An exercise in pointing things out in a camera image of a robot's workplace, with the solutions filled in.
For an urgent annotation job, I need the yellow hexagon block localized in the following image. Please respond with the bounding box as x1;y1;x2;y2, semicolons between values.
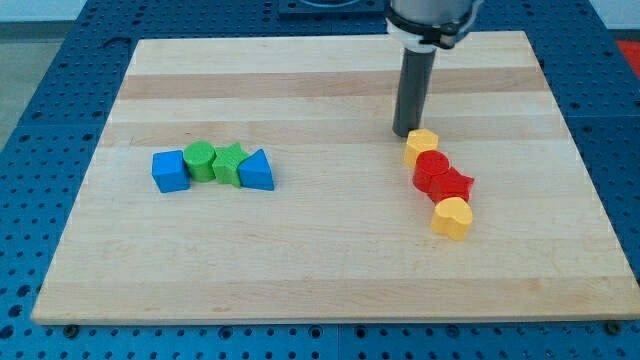
404;128;439;168

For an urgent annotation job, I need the red cylinder block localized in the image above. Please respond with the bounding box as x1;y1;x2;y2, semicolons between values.
412;150;450;193

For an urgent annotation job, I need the red star block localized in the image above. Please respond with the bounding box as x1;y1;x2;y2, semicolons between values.
427;167;475;203

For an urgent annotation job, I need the yellow heart block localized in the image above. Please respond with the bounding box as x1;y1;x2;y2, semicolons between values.
430;197;473;241

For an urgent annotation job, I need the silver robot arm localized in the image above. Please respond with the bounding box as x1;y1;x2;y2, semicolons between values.
385;0;483;53

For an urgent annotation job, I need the wooden board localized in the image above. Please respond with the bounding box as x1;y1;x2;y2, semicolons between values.
32;31;639;325

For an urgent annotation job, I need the blue triangle block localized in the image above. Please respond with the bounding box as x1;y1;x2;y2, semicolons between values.
238;149;275;191

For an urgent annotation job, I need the green star block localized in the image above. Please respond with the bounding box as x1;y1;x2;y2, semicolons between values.
212;142;249;187

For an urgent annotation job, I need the green cylinder block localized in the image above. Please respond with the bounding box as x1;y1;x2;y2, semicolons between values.
183;141;216;182

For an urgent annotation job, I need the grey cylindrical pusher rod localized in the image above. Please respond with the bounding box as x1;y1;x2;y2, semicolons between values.
392;49;436;138

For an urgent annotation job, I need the blue cube block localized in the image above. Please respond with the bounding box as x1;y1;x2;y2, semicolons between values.
151;150;190;193

